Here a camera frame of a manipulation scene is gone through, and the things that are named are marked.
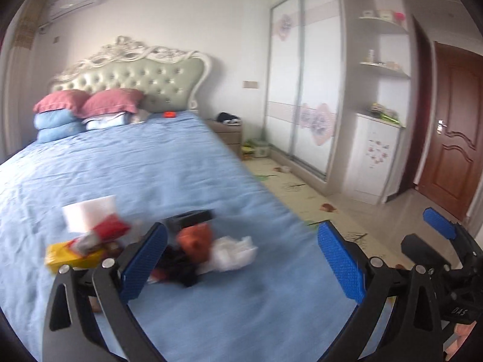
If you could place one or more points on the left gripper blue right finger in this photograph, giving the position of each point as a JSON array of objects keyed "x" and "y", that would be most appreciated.
[{"x": 396, "y": 317}]

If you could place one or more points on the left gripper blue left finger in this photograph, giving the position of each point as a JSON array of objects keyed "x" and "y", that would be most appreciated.
[{"x": 71, "y": 331}]

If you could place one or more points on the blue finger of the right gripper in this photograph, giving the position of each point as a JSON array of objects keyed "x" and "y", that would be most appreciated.
[
  {"x": 421, "y": 253},
  {"x": 467, "y": 250}
]

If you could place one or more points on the yellow cardboard box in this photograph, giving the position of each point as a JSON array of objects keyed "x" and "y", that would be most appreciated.
[{"x": 59, "y": 254}]

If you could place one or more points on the red snack bag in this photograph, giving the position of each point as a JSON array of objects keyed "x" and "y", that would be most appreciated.
[{"x": 108, "y": 230}]

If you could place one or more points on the white foam block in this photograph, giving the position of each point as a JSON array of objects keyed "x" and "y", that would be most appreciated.
[{"x": 81, "y": 217}]

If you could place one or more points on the black foam square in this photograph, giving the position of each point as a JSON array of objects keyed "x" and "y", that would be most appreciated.
[{"x": 184, "y": 220}]

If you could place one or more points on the person's right hand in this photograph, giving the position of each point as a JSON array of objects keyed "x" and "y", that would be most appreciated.
[{"x": 461, "y": 331}]

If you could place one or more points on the brown wooden door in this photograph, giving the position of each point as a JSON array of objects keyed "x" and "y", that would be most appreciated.
[{"x": 453, "y": 168}]

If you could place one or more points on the cartoon play mat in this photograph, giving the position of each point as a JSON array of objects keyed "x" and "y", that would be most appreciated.
[{"x": 313, "y": 208}]

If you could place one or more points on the crumpled white tissue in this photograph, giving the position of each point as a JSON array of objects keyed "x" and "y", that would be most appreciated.
[{"x": 228, "y": 254}]

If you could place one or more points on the orange crumpled wrapper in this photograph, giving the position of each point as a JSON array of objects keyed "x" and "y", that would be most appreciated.
[{"x": 196, "y": 242}]

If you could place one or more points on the white storage box on floor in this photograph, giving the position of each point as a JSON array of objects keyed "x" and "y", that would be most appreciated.
[{"x": 261, "y": 149}]

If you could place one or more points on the white corner shelf cabinet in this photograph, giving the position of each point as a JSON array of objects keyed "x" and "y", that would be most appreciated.
[{"x": 379, "y": 37}]

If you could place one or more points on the brown wooden nightstand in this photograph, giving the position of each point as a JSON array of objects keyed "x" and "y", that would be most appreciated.
[{"x": 230, "y": 135}]

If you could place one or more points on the folded blue quilt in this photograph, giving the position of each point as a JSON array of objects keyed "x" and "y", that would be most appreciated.
[{"x": 57, "y": 124}]

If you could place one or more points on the beige curtain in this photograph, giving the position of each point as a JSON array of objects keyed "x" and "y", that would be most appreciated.
[{"x": 15, "y": 57}]

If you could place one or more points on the black clothes on nightstand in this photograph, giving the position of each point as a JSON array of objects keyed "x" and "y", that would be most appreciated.
[{"x": 228, "y": 119}]

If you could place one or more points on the folded light blue blanket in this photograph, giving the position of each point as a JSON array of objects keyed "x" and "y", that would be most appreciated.
[{"x": 110, "y": 121}]

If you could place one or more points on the white sliding wardrobe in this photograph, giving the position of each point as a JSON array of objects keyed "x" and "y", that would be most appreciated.
[{"x": 306, "y": 56}]

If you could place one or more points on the left pink pillow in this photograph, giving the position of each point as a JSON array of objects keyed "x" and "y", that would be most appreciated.
[{"x": 72, "y": 100}]

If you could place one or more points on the pink pillow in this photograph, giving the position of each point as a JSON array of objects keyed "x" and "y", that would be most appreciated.
[
  {"x": 72, "y": 100},
  {"x": 111, "y": 102}
]

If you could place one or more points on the right pink pillow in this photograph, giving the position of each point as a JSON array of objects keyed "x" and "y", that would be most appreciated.
[{"x": 111, "y": 102}]

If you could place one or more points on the small orange object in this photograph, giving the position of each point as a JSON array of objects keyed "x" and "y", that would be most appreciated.
[{"x": 169, "y": 114}]

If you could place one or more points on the green tufted headboard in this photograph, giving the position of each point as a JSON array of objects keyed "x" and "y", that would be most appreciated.
[{"x": 168, "y": 77}]

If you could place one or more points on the white air conditioner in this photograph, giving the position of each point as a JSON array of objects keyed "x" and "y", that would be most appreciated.
[{"x": 62, "y": 8}]

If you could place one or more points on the wall switch plate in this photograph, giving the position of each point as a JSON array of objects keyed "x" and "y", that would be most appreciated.
[{"x": 250, "y": 84}]

